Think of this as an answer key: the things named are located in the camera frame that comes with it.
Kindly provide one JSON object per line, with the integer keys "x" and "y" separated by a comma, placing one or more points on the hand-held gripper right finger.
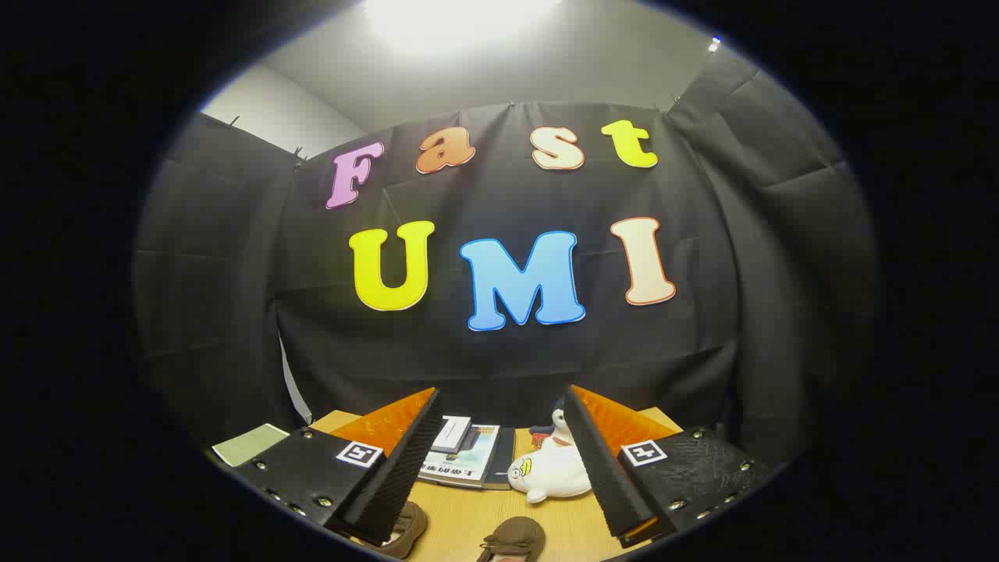
{"x": 597, "y": 468}

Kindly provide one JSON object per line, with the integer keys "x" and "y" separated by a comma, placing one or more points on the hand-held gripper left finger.
{"x": 398, "y": 476}

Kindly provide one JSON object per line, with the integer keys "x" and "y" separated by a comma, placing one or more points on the brown fuzzy shoe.
{"x": 515, "y": 537}
{"x": 410, "y": 527}

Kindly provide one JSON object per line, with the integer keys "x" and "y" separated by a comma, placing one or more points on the pale green fabric storage box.
{"x": 250, "y": 445}

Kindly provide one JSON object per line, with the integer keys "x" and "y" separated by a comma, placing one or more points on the white plush toy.
{"x": 554, "y": 472}

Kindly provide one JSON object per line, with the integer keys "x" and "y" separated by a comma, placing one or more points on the dark blue penguin plush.
{"x": 558, "y": 421}

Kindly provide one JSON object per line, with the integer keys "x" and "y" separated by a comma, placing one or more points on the blue photo cover book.
{"x": 451, "y": 433}

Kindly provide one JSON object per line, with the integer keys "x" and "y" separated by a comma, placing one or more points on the teal cover book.
{"x": 468, "y": 470}

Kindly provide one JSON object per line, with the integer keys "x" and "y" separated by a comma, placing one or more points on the ceiling light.
{"x": 460, "y": 19}

